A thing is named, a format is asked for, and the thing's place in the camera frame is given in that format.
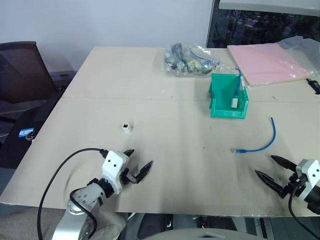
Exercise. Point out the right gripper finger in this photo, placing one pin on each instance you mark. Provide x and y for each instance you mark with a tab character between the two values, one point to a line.
283	161
268	180

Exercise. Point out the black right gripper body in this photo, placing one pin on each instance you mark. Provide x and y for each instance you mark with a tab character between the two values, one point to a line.
291	186

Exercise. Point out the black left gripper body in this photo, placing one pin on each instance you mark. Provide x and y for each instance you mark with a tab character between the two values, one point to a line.
125	177

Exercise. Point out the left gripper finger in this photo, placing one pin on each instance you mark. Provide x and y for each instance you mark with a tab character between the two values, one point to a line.
145	170
129	152

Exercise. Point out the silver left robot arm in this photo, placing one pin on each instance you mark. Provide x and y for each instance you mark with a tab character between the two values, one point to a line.
86	197

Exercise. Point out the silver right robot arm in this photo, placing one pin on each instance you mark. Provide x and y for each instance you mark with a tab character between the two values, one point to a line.
315	200

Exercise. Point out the green plastic box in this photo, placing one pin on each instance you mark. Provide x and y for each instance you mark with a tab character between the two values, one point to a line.
226	110

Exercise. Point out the small black device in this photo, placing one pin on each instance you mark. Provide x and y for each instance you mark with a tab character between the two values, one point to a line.
315	86

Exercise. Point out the pink foam sheet stack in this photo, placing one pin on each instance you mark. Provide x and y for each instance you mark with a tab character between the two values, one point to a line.
262	62

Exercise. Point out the blue label card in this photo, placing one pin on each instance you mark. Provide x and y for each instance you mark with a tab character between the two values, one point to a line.
26	132

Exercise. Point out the clear bag of small parts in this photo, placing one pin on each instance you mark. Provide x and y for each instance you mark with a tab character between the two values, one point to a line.
186	61

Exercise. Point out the empty clear plastic bag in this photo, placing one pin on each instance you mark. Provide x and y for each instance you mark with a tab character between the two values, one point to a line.
306	51

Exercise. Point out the black office chair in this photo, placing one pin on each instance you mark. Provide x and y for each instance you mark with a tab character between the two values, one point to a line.
22	80

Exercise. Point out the dark window pane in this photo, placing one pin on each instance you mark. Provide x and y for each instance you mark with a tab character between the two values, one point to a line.
265	27

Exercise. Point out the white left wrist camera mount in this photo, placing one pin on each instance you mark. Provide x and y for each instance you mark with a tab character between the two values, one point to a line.
113	166

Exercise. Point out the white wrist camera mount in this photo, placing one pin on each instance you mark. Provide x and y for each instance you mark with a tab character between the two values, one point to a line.
113	166
310	175

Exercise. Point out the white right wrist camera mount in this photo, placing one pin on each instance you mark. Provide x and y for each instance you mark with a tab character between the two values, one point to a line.
310	175

